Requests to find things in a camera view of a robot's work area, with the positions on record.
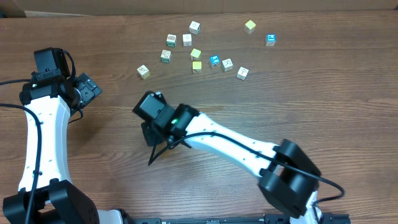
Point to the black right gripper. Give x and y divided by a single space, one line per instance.
148 134

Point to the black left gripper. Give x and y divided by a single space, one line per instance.
90 88

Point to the plain white wooden block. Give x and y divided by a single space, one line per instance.
227 65

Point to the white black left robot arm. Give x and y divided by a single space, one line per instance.
46 193

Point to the yellow S wooden block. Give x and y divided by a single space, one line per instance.
143 71

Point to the green framed wooden block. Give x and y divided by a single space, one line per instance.
166 56

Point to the yellow top wooden block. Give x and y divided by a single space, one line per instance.
196 67

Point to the pale yellow top block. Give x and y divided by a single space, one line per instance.
195 55

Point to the green B wooden block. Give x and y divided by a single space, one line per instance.
171 40

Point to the blue top wooden block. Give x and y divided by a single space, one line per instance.
214 61

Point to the dark red wooden block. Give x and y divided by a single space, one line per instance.
187 40

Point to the blue T wooden block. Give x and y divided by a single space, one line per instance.
242 73

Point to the teal J wooden block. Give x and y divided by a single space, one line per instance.
194 27

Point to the far yellow wooden block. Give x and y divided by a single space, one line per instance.
250 27

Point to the far blue wooden block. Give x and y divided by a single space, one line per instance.
270 40

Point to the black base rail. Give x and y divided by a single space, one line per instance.
326 218

